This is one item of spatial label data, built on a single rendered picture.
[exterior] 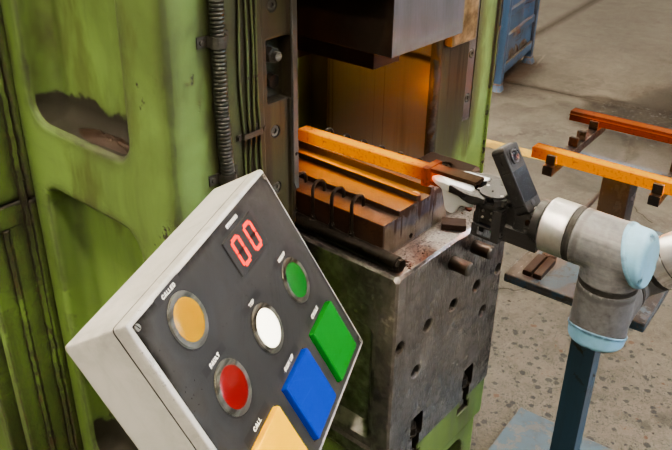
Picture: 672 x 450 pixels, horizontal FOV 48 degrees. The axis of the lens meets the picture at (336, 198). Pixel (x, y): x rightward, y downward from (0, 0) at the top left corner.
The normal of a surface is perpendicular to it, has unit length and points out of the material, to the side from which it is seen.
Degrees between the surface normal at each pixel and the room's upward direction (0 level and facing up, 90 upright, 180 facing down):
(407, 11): 90
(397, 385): 90
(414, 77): 90
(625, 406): 0
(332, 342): 60
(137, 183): 90
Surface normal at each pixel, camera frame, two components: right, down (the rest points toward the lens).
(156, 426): -0.26, 0.44
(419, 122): -0.65, 0.34
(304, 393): 0.84, -0.33
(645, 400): 0.01, -0.89
